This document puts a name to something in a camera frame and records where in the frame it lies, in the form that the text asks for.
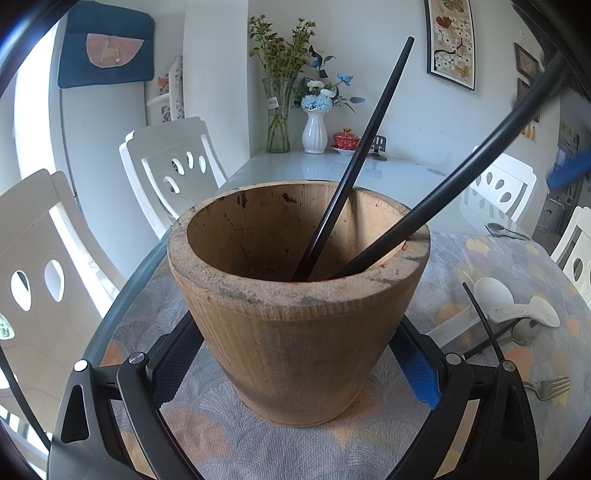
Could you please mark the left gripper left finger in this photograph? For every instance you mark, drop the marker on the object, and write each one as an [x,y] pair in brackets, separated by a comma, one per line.
[87,443]

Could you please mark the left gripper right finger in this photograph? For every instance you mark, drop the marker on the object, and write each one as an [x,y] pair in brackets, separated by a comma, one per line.
[502,442]

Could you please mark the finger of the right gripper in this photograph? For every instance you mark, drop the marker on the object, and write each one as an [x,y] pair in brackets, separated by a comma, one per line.
[574,168]

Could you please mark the silver metal fork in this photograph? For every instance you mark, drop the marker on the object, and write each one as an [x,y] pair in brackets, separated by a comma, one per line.
[546,390]

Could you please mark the black chopstick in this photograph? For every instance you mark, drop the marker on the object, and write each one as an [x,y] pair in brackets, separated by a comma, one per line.
[493,339]
[321,236]
[545,88]

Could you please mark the wooden utensil holder cup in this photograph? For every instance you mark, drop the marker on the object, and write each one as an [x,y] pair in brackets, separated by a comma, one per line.
[297,353]

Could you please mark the white chair with holes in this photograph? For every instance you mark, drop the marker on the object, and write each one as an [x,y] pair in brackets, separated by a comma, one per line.
[503,190]

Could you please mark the white chair near right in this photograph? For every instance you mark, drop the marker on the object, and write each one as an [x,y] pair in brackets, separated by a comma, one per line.
[573,252]

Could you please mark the small silver spoon far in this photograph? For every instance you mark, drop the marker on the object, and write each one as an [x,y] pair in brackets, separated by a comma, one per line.
[499,231]

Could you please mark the small framed picture upper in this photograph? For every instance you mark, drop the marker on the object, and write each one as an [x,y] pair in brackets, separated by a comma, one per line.
[527,65]

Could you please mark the white chair near left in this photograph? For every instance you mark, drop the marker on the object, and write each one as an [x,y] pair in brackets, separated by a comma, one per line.
[57,284]

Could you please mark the red lidded bowl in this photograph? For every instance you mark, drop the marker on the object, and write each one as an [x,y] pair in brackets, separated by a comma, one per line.
[345,142]

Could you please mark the white vase blue flowers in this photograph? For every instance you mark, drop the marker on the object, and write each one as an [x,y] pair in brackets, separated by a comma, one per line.
[317,95]

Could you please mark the white chair far left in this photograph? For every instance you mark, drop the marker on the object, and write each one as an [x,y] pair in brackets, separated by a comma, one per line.
[171,167]

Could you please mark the glass vase dried flowers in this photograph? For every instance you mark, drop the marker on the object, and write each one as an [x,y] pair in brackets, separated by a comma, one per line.
[282,60]

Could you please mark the floral framed wall picture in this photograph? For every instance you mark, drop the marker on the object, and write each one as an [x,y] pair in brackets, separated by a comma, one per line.
[451,41]

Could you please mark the blue wall cushion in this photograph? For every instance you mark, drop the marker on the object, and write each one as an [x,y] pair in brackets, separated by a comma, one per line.
[105,44]

